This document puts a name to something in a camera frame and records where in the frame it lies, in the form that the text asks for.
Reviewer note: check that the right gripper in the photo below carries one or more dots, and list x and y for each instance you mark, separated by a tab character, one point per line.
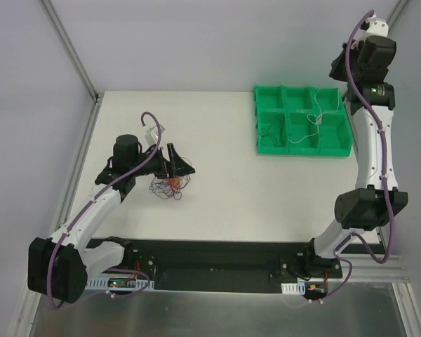
337	70

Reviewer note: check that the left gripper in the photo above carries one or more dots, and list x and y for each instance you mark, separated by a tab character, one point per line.
168	161

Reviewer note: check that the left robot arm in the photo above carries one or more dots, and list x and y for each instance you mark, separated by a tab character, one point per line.
61	265

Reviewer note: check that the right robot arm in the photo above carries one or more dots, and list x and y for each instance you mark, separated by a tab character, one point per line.
376	199

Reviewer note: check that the green compartment bin tray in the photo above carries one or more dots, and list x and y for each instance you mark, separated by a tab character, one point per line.
301	121

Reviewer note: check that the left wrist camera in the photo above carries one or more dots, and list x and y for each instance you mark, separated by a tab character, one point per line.
152	134

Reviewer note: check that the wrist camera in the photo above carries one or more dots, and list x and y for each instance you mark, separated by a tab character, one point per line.
375	26
152	134

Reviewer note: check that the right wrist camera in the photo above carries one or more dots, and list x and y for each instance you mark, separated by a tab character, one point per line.
375	26

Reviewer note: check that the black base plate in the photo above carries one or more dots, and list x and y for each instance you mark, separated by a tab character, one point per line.
232	267

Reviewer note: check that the left white cable duct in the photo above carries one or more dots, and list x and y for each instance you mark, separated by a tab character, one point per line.
119	284

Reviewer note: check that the white cable duct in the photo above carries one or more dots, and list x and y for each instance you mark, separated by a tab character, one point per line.
119	284
297	288

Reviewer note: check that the right white cable duct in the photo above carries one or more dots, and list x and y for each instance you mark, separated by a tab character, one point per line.
297	288

